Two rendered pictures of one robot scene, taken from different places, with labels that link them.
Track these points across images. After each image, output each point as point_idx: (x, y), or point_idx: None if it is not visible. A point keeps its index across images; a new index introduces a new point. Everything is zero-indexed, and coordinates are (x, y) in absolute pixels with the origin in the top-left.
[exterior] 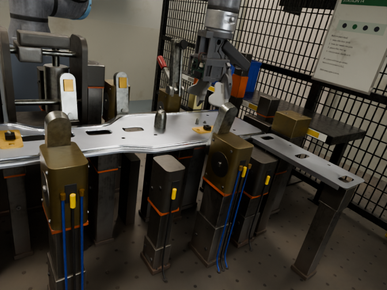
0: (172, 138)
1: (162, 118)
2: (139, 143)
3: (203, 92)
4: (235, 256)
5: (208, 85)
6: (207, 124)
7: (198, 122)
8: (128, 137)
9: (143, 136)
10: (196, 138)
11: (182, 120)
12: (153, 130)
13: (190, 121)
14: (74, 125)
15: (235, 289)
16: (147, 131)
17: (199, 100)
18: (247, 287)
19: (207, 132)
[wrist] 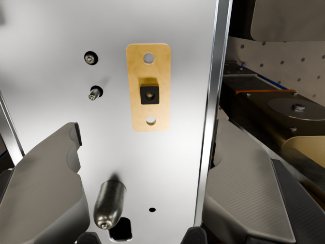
0: (178, 192)
1: (122, 211)
2: (179, 237)
3: (75, 170)
4: (240, 41)
5: (86, 201)
6: (107, 57)
7: (90, 80)
8: (154, 243)
9: (155, 226)
10: (191, 150)
11: (70, 120)
12: (133, 206)
13: (74, 100)
14: None
15: (266, 74)
16: (134, 215)
17: (80, 145)
18: (273, 61)
19: (169, 104)
